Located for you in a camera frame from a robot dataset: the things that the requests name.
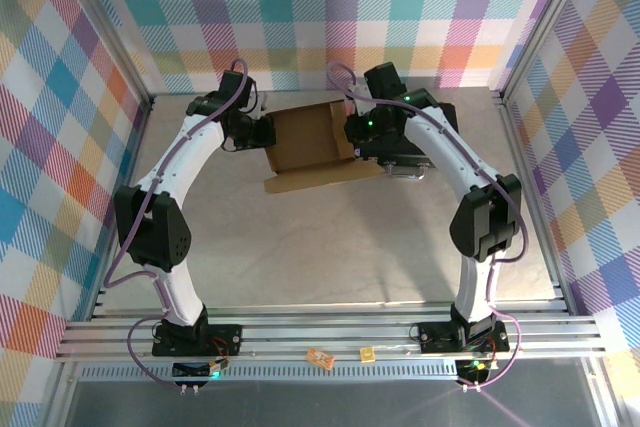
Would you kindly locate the yellow paper tag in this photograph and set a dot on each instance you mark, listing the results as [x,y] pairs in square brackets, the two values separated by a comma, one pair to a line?
[367,353]

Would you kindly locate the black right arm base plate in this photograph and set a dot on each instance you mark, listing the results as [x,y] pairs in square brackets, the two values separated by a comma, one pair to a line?
[435,337]

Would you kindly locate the perforated metal strip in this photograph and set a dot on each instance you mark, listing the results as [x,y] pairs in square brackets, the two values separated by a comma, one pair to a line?
[300,372]

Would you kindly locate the brown cardboard folding box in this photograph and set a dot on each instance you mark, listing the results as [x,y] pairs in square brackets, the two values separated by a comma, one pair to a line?
[305,137]

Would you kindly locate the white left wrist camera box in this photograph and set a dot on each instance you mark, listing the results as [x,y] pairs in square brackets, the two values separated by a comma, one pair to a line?
[258,104]

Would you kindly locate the orange paper tag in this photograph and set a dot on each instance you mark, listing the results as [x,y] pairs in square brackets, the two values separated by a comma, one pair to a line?
[320,357]

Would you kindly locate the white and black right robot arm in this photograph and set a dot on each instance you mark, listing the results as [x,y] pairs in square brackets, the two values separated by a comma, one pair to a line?
[450,147]

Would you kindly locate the aluminium table side rail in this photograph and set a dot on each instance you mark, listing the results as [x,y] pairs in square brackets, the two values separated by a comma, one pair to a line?
[515,147]
[141,127]

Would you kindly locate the aluminium mounting rail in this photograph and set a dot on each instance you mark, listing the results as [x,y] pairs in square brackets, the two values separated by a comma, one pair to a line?
[300,332]

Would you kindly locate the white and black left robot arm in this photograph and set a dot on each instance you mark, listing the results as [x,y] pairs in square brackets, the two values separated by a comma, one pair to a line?
[185,157]

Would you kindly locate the black hard case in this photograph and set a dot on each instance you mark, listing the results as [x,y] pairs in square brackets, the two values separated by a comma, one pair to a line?
[415,157]

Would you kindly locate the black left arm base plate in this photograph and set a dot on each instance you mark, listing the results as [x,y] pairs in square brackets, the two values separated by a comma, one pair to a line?
[225,339]

